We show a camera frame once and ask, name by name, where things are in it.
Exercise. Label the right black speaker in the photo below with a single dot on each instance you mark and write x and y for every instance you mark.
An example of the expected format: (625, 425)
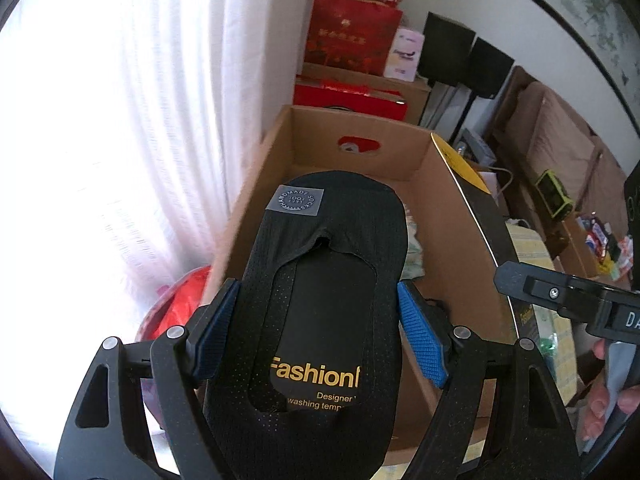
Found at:
(484, 74)

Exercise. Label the person right hand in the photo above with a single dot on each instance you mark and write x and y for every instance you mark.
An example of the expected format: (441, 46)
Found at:
(597, 403)

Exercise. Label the green packaged item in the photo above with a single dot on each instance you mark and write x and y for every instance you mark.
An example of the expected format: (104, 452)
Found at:
(547, 345)

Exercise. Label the painted paper hand fan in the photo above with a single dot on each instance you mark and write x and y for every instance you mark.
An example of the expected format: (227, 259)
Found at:
(413, 266)

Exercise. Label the black speaker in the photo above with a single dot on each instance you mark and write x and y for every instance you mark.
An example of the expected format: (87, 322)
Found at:
(447, 45)
(484, 74)

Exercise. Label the white sheer curtain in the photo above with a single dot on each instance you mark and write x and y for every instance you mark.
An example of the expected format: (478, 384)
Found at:
(127, 130)

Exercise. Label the green yellow radio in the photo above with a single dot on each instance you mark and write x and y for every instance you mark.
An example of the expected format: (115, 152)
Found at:
(554, 195)

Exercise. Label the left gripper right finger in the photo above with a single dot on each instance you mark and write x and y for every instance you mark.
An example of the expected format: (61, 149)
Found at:
(426, 326)

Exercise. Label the open cardboard box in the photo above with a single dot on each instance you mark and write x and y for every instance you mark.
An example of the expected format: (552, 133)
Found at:
(305, 139)

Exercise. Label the beige sofa cushion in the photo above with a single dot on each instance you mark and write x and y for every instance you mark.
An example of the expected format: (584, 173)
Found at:
(559, 145)

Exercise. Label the red gift bag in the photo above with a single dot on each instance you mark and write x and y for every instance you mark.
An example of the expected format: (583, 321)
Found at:
(351, 35)

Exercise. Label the yellow plaid tablecloth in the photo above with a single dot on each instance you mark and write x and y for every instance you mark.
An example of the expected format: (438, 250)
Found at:
(530, 248)

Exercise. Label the Snickers candy bag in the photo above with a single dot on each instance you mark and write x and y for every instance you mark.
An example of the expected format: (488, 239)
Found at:
(596, 239)

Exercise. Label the brown sofa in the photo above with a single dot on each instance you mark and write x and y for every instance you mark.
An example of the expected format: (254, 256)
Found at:
(511, 130)

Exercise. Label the red gift box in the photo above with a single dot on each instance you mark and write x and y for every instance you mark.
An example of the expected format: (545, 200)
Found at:
(337, 96)

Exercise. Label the white pink box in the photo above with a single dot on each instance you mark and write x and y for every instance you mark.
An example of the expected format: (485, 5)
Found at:
(403, 59)

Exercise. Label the shallow cardboard tray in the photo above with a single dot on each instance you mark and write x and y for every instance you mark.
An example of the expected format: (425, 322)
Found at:
(566, 242)

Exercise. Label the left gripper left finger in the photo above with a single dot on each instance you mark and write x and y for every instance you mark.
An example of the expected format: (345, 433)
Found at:
(208, 330)

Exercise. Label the left black speaker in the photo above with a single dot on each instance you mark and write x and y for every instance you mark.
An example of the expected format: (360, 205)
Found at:
(447, 45)

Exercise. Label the framed ink painting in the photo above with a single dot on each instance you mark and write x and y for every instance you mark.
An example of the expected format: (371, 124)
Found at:
(604, 30)

